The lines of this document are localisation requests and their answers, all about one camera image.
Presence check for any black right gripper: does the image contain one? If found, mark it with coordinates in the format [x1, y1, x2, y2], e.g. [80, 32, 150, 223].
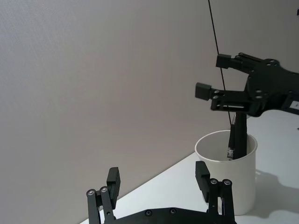
[195, 53, 299, 118]

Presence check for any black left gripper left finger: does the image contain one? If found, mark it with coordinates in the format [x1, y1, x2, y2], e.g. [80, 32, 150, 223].
[85, 167, 122, 224]

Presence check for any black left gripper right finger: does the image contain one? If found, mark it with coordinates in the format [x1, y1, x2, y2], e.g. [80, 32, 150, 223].
[195, 161, 235, 222]

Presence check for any white paper cup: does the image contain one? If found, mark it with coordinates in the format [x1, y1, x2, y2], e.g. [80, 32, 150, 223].
[195, 130, 258, 216]

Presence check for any thin black labelled pen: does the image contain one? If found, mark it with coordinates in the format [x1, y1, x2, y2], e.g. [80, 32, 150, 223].
[226, 116, 237, 161]

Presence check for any thick black pen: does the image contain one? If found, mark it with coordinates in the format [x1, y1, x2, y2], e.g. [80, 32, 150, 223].
[234, 112, 249, 160]

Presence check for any thin black cable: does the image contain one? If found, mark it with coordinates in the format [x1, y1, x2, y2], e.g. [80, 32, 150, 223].
[207, 0, 234, 124]

